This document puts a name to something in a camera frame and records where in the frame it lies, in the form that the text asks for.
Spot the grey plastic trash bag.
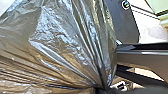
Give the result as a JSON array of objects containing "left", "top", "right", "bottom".
[{"left": 0, "top": 0, "right": 118, "bottom": 94}]

